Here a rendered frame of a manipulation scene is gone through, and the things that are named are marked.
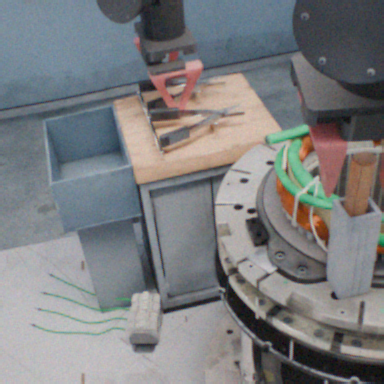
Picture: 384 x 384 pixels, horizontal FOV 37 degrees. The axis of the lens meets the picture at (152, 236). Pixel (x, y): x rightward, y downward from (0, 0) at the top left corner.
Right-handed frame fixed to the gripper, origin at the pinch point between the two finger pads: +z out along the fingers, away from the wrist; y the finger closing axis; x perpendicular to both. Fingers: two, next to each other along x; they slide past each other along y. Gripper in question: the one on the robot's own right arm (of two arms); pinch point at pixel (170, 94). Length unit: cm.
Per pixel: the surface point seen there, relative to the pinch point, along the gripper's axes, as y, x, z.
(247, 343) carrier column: 30.9, 0.7, 18.4
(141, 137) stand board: 6.0, -5.7, 2.1
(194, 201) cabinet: 12.2, -0.5, 9.9
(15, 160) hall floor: -169, -49, 111
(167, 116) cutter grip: 5.7, -1.8, -0.1
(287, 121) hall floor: -149, 80, 109
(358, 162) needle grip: 41.8, 5.6, -15.0
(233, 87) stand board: -1.8, 9.7, 2.0
